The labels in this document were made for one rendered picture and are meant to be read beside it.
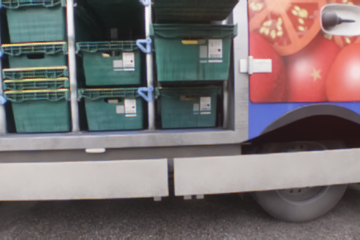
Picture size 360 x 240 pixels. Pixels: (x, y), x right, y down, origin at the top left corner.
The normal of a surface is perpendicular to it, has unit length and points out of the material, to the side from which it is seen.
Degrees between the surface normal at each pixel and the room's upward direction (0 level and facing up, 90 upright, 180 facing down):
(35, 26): 98
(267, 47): 90
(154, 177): 90
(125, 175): 90
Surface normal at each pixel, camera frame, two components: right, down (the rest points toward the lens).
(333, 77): 0.05, 0.07
